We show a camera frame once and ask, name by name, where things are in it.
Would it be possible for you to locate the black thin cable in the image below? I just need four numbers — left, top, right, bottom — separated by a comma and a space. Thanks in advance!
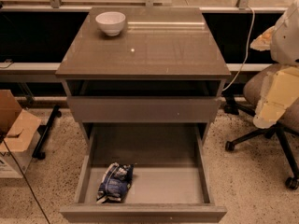
0, 133, 51, 224

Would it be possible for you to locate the closed grey top drawer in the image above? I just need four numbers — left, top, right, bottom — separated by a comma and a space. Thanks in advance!
67, 96, 220, 123

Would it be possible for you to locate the open grey middle drawer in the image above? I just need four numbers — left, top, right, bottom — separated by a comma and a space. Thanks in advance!
61, 123, 226, 224

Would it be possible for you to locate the open cardboard box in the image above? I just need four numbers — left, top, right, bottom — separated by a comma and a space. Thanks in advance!
0, 90, 41, 178

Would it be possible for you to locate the grey drawer cabinet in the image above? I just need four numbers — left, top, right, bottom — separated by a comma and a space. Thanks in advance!
56, 7, 230, 139

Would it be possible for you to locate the black metal stand leg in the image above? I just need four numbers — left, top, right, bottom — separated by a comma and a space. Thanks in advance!
32, 105, 62, 160

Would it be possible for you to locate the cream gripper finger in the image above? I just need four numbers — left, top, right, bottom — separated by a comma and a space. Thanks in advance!
250, 26, 275, 51
253, 67, 299, 129

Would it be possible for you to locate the brown office chair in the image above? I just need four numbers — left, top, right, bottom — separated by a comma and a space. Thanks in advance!
224, 63, 299, 189

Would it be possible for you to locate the white ceramic bowl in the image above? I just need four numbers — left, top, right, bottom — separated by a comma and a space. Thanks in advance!
95, 11, 126, 36

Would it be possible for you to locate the blue chip bag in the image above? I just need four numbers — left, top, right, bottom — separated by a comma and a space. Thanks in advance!
96, 162, 134, 203

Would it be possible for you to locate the white cable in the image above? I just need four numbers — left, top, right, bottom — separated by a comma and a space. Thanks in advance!
221, 6, 256, 92

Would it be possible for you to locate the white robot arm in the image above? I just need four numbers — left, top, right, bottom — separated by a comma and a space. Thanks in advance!
250, 0, 299, 129

